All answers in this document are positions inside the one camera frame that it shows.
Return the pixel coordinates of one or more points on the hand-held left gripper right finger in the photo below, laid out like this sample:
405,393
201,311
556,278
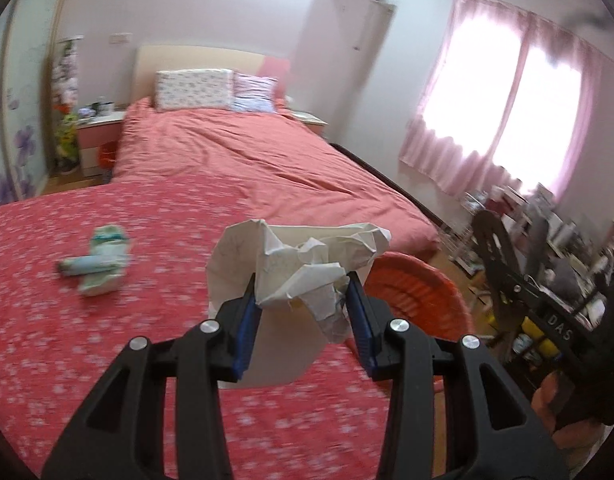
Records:
359,326

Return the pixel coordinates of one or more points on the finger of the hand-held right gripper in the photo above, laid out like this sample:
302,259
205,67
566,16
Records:
494,260

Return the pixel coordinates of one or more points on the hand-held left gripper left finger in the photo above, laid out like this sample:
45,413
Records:
247,331

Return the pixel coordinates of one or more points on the orange plastic basket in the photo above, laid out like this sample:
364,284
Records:
417,290

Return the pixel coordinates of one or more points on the white paper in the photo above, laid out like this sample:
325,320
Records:
287,260

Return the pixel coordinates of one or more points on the person's right hand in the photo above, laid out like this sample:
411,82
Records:
547,405

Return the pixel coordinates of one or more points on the cluttered desk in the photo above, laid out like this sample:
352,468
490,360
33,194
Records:
557,240

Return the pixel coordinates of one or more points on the pink curtain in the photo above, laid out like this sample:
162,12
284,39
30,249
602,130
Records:
437,150

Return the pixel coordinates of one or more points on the green white packet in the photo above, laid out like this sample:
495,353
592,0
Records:
109,242

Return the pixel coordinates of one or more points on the red duvet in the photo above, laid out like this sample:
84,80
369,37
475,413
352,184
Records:
247,165

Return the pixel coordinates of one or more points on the teal tube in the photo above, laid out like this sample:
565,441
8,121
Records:
82,265

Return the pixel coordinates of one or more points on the red floral blanket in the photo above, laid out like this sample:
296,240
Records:
62,350

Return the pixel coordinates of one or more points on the red bag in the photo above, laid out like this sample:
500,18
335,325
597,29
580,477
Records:
108,155

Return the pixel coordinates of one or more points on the striped pillow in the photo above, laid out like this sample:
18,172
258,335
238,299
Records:
254,92

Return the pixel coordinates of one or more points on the white floral pillow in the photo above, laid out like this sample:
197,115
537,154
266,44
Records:
194,90

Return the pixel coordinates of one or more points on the pink white nightstand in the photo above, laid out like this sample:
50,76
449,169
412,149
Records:
94,135

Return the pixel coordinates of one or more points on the mug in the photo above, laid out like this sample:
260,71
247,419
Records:
106,108

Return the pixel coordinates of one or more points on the beige bed headboard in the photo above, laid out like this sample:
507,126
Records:
197,57

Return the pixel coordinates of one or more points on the hanging flower decoration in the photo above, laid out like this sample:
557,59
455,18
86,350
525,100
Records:
66,100

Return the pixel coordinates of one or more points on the wardrobe with purple flowers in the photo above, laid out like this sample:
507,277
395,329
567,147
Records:
12,135

